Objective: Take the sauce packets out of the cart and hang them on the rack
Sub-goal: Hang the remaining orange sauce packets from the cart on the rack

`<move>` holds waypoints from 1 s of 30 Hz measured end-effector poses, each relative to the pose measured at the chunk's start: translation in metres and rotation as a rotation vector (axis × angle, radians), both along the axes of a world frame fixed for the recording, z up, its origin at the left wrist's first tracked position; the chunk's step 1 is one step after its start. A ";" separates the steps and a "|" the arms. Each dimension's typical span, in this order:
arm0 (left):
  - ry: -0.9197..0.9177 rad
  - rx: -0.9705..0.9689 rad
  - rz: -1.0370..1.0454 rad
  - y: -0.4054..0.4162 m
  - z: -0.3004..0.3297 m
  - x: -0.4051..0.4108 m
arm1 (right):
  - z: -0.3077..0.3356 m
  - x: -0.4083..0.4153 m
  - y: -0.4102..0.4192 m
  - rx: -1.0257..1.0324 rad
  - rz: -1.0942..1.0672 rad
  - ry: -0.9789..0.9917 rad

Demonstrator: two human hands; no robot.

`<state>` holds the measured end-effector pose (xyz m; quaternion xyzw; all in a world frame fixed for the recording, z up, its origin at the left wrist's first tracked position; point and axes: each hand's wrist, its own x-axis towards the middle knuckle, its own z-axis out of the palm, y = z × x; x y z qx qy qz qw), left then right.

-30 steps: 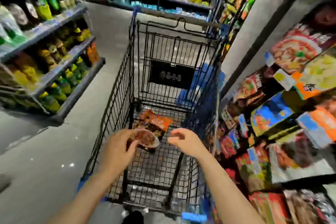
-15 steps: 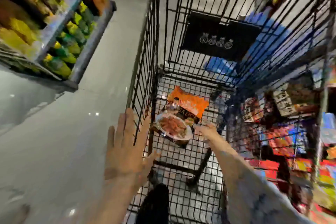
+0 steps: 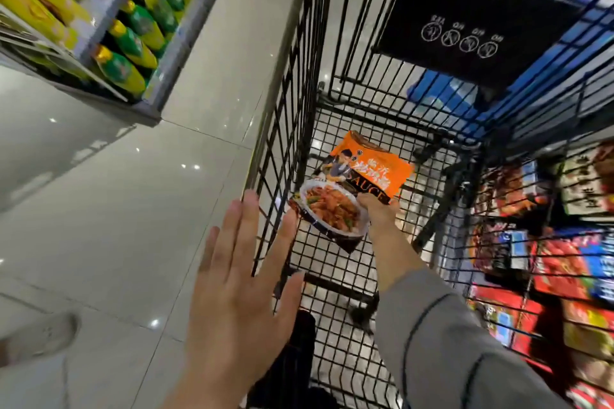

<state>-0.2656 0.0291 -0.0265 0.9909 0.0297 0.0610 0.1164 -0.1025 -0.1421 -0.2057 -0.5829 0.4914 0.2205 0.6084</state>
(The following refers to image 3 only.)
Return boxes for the person's right hand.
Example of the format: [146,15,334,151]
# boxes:
[357,192,402,238]

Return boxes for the person's left hand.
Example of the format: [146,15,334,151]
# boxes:
[184,190,306,400]

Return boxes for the orange sauce packet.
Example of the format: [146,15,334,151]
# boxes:
[287,130,416,255]

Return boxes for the black wire shopping cart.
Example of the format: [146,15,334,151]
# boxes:
[243,0,614,409]

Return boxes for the packets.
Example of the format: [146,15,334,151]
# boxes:
[468,140,614,409]

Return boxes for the person's black trousers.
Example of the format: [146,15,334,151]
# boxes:
[247,310,339,409]

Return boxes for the grey bottle shelf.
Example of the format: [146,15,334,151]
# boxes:
[0,0,240,127]

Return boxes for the blue plastic panel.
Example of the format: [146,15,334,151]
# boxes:
[406,0,614,142]

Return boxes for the row of green yellow bottles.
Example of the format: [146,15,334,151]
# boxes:
[0,0,202,99]

